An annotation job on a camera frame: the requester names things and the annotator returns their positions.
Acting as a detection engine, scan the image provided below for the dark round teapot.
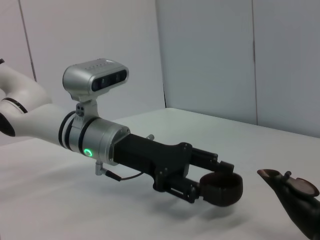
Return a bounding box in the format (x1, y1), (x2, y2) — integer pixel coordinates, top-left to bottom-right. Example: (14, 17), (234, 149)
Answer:
(256, 168), (320, 240)

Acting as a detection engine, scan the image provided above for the small dark teacup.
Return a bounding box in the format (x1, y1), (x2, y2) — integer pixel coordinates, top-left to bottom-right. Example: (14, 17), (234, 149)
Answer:
(198, 172), (244, 207)

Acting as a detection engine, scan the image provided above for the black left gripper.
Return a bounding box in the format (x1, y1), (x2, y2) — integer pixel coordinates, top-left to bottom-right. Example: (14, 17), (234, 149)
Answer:
(113, 133), (235, 204)

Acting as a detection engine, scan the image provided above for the thin cable with metal plug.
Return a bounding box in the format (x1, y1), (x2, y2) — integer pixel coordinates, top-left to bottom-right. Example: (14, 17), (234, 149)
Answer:
(94, 161), (153, 182)

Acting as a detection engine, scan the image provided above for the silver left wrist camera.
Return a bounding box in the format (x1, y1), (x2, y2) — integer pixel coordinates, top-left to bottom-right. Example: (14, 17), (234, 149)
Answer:
(62, 58), (130, 125)

